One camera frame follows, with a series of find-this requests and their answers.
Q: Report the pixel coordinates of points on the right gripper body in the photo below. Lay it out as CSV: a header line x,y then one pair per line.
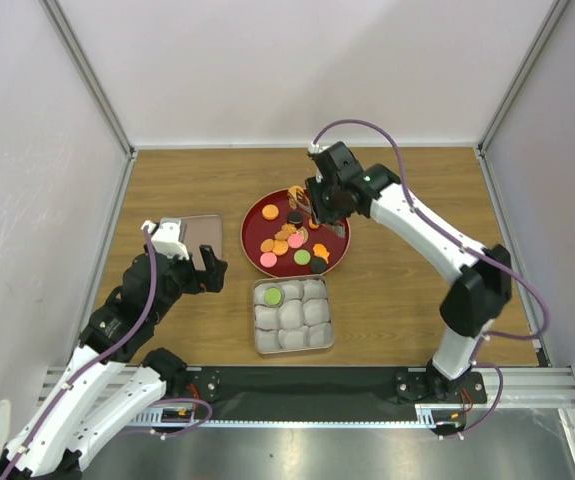
x,y
326,204

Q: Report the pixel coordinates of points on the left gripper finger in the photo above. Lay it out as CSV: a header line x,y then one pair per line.
x,y
212,276
172,230

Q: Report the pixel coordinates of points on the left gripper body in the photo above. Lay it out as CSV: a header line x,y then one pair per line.
x,y
184,279

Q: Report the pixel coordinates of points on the metal tongs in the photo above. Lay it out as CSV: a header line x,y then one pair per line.
x,y
337,228

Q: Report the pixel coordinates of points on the tan round biscuit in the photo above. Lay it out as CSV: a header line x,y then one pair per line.
x,y
297,197

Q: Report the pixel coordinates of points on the green sandwich cookie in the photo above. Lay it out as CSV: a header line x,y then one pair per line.
x,y
273,296
302,257

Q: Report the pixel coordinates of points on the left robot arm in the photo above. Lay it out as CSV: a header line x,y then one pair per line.
x,y
71,426

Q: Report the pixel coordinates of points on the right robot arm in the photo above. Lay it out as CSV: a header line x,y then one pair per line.
x,y
479,284

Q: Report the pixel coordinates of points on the tin lid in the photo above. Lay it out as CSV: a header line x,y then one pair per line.
x,y
203,230

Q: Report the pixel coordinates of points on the black sandwich cookie top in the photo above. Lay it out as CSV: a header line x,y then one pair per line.
x,y
295,218

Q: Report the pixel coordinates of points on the black sandwich cookie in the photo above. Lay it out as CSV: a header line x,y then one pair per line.
x,y
318,265
295,218

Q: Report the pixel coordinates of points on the pink sandwich cookie lower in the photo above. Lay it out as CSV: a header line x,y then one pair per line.
x,y
268,260

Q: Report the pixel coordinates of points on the pink sandwich cookie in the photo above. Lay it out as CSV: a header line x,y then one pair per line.
x,y
268,260
294,241

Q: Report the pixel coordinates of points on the brown pretzel cookie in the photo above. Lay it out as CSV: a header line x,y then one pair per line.
x,y
303,234

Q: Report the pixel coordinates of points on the orange round cookie left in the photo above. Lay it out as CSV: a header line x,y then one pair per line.
x,y
267,245

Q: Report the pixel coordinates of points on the orange round cookie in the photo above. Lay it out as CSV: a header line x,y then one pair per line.
x,y
267,245
270,212

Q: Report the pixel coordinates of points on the orange fish cookie lower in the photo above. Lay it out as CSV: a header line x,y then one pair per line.
x,y
320,250

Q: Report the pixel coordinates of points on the orange leaf cookie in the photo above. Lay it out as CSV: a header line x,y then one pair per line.
x,y
285,232

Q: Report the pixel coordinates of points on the pink sandwich cookie middle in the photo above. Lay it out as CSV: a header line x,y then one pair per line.
x,y
294,241

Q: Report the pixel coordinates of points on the red round tray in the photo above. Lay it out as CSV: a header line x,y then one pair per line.
x,y
255,229

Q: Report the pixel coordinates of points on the black sandwich cookie lower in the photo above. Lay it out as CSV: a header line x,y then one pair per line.
x,y
318,265

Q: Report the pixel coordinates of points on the square cookie tin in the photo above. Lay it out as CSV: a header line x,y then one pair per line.
x,y
277,281

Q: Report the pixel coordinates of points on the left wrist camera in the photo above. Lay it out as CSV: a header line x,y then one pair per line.
x,y
173,250

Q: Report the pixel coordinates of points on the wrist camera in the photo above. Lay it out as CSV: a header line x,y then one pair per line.
x,y
173,250
315,149

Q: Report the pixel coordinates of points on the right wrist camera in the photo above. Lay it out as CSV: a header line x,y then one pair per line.
x,y
315,149

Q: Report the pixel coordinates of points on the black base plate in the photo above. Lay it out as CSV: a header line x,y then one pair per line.
x,y
330,394

